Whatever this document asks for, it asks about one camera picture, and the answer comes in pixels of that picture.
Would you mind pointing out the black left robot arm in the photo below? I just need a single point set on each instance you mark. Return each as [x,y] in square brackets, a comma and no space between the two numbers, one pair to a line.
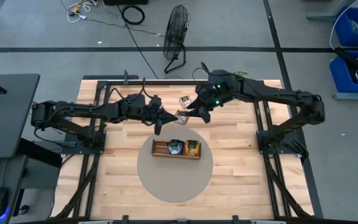
[82,110]

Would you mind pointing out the orange tea packet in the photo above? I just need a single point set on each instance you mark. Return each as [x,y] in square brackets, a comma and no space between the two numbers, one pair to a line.
[192,148]

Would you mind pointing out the grey desk foot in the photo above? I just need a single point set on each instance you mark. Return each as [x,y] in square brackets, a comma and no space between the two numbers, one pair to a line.
[322,15]

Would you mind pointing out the dark blue tea packet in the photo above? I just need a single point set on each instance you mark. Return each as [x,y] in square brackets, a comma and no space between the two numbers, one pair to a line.
[176,147]

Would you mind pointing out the round grey woven placemat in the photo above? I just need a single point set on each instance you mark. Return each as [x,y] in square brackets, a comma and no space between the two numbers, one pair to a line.
[176,180]

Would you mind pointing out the black bar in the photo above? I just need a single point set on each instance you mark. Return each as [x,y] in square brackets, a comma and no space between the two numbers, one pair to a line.
[350,60]

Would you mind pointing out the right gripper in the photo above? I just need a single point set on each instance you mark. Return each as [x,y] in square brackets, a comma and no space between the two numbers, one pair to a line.
[208,96]

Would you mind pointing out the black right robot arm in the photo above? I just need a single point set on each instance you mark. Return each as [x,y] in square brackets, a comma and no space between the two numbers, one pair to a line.
[275,95]

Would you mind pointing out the black desk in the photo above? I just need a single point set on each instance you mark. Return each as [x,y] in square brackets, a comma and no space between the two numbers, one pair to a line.
[8,124]

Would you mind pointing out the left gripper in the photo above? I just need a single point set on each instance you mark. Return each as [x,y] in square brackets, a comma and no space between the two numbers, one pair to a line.
[141,110]

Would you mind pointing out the blue plastic storage bin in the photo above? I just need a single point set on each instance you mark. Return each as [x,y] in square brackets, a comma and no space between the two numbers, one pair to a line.
[340,77]
[342,34]

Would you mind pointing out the wooden tea organizer box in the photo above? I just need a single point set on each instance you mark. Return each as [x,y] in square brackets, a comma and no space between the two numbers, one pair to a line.
[160,147]

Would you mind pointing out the black floor fan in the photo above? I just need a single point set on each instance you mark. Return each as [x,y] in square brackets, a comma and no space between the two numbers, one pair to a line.
[176,31]

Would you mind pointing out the black equipment case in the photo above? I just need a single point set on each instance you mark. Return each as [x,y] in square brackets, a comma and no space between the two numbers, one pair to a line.
[126,2]

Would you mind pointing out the beige tea packet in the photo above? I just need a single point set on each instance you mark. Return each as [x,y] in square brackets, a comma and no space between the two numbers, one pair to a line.
[181,119]
[185,101]

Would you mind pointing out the green plant in white pot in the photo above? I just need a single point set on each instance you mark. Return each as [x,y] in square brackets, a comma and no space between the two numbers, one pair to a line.
[240,73]

